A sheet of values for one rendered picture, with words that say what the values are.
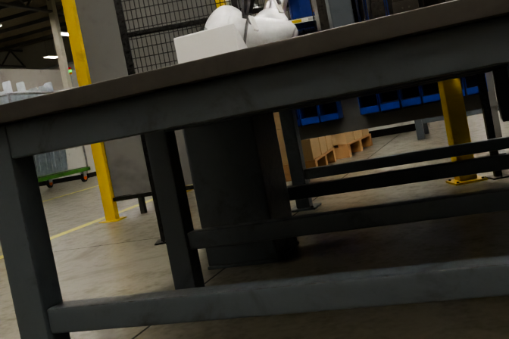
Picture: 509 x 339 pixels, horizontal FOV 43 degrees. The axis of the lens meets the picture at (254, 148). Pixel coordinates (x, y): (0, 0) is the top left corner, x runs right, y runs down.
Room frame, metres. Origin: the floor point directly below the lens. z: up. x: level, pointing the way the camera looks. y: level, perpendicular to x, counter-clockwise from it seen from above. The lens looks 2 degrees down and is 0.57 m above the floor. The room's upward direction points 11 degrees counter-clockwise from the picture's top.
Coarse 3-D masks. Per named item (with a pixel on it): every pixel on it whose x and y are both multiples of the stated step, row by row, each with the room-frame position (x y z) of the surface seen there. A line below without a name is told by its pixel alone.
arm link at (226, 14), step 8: (224, 8) 2.81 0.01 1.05; (232, 8) 2.82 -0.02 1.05; (216, 16) 2.78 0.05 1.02; (224, 16) 2.77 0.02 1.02; (232, 16) 2.77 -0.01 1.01; (240, 16) 2.78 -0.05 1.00; (208, 24) 2.76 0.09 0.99; (216, 24) 2.74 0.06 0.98; (224, 24) 2.74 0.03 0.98; (240, 24) 2.75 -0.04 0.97; (240, 32) 2.74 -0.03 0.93
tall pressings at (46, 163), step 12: (48, 84) 12.78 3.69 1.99; (12, 96) 11.59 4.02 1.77; (24, 96) 12.05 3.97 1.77; (36, 96) 12.33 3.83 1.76; (36, 156) 11.94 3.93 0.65; (48, 156) 12.21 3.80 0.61; (60, 156) 12.51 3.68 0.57; (36, 168) 11.77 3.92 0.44; (48, 168) 12.20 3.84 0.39; (60, 168) 12.47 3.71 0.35
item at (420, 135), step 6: (498, 108) 6.97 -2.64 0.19; (468, 114) 7.07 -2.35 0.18; (474, 114) 7.05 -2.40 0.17; (414, 120) 7.25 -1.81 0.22; (420, 120) 7.23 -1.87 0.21; (426, 120) 7.21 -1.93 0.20; (432, 120) 7.19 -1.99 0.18; (438, 120) 7.18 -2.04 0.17; (420, 126) 7.23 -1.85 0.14; (426, 126) 7.93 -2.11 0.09; (420, 132) 7.23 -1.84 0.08; (426, 132) 7.93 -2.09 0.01; (420, 138) 7.24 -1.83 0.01
